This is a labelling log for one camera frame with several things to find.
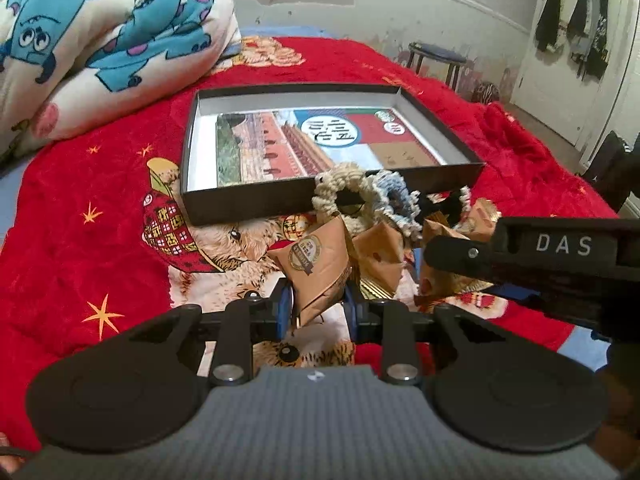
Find printed booklet in box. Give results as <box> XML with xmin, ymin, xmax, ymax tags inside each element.
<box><xmin>216</xmin><ymin>106</ymin><xmax>444</xmax><ymax>186</ymax></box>

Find patterned ball on floor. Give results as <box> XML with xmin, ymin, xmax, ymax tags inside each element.
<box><xmin>471</xmin><ymin>80</ymin><xmax>501</xmax><ymax>104</ymax></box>

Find black shallow cardboard box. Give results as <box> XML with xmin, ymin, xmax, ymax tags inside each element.
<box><xmin>180</xmin><ymin>84</ymin><xmax>484</xmax><ymax>226</ymax></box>

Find cartoon monster print comforter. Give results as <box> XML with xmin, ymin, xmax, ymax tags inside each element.
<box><xmin>1</xmin><ymin>0</ymin><xmax>241</xmax><ymax>165</ymax></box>

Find round blue stool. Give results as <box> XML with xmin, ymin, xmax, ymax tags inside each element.
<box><xmin>406</xmin><ymin>41</ymin><xmax>468</xmax><ymax>91</ymax></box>

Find blue white knitted scrunchie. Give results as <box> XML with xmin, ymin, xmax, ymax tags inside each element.
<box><xmin>368</xmin><ymin>170</ymin><xmax>422</xmax><ymax>240</ymax></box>

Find brown paper packet with logo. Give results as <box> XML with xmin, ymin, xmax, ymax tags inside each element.
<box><xmin>268</xmin><ymin>217</ymin><xmax>354</xmax><ymax>326</ymax></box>

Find white door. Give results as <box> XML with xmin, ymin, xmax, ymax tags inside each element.
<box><xmin>511</xmin><ymin>0</ymin><xmax>639</xmax><ymax>160</ymax></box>

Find hanging dark clothes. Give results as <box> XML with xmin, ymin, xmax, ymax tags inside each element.
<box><xmin>534</xmin><ymin>0</ymin><xmax>610</xmax><ymax>80</ymax></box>

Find cream knitted scrunchie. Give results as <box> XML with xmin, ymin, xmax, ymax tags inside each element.
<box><xmin>311</xmin><ymin>162</ymin><xmax>385</xmax><ymax>236</ymax></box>

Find light blue bed sheet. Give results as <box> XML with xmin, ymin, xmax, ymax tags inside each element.
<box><xmin>558</xmin><ymin>326</ymin><xmax>610</xmax><ymax>372</ymax></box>

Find black knitted scrunchie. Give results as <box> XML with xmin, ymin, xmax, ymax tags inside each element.
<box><xmin>416</xmin><ymin>186</ymin><xmax>471</xmax><ymax>228</ymax></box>

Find black backpack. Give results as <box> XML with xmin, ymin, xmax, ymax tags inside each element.
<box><xmin>582</xmin><ymin>131</ymin><xmax>639</xmax><ymax>211</ymax></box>

